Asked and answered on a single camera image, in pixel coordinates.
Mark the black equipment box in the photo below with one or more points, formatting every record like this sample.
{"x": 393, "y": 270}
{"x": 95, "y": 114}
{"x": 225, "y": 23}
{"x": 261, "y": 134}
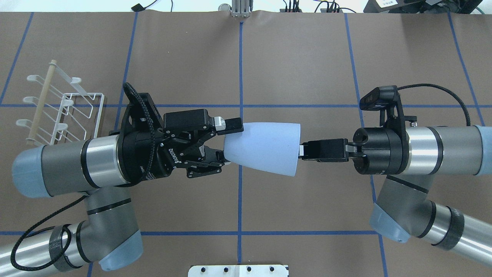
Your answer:
{"x": 421, "y": 6}

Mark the black cable hub right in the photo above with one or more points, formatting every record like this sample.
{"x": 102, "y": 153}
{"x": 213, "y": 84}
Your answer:
{"x": 332, "y": 6}

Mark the black cable hub left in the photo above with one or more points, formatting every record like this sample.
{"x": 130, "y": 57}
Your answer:
{"x": 291, "y": 6}

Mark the black device with cable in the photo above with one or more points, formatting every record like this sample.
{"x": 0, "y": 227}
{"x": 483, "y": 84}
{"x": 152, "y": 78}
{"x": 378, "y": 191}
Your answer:
{"x": 137, "y": 8}

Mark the aluminium frame post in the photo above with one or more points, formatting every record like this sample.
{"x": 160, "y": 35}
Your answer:
{"x": 241, "y": 8}

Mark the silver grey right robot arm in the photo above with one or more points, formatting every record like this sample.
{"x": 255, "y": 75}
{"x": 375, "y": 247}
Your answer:
{"x": 411, "y": 160}

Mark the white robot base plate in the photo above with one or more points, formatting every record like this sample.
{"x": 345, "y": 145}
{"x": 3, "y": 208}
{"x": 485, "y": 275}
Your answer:
{"x": 267, "y": 270}

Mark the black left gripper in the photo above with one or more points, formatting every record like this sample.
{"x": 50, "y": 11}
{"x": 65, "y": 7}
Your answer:
{"x": 139, "y": 158}

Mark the white wire cup holder rack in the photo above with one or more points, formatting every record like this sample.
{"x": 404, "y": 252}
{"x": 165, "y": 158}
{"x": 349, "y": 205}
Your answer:
{"x": 64, "y": 110}

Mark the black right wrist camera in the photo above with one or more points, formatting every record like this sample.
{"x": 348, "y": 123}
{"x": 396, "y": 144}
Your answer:
{"x": 387, "y": 101}

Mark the light blue plastic cup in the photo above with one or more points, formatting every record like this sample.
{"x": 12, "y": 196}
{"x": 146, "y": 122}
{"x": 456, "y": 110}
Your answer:
{"x": 266, "y": 146}

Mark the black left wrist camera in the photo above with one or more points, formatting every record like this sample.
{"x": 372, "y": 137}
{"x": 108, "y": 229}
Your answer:
{"x": 140, "y": 114}

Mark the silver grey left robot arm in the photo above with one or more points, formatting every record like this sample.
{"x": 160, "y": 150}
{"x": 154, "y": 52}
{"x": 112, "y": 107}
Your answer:
{"x": 101, "y": 226}

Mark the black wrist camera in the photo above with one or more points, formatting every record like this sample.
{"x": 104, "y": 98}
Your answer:
{"x": 140, "y": 114}
{"x": 387, "y": 101}

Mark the black cable hub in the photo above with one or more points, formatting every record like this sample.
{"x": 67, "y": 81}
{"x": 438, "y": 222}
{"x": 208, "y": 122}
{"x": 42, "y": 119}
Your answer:
{"x": 291, "y": 6}
{"x": 332, "y": 6}

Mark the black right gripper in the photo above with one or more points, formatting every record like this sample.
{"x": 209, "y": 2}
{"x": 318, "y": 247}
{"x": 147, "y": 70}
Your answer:
{"x": 378, "y": 151}

